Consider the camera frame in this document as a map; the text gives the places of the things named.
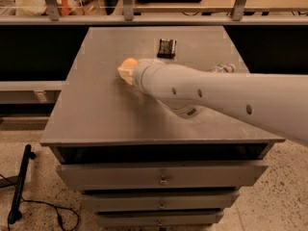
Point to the black snack packet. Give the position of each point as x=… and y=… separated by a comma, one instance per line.
x=166, y=48

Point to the top grey drawer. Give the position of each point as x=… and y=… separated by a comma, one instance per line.
x=161, y=175

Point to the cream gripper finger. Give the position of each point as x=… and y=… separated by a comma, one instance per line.
x=126, y=73

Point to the grey drawer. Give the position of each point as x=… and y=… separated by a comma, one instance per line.
x=158, y=218
x=159, y=201
x=161, y=175

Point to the grey metal drawer cabinet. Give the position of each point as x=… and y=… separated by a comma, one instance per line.
x=98, y=118

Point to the clear plastic water bottle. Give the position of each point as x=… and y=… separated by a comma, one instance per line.
x=223, y=68

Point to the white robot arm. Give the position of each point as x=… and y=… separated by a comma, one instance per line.
x=277, y=103

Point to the grey metal railing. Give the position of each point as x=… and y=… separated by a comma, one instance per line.
x=135, y=12

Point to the bottom grey drawer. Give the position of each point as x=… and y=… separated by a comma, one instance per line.
x=158, y=218

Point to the orange fruit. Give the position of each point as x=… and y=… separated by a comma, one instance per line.
x=129, y=62

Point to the middle grey drawer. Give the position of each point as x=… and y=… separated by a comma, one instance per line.
x=159, y=201

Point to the black stand leg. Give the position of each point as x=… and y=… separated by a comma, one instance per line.
x=15, y=214

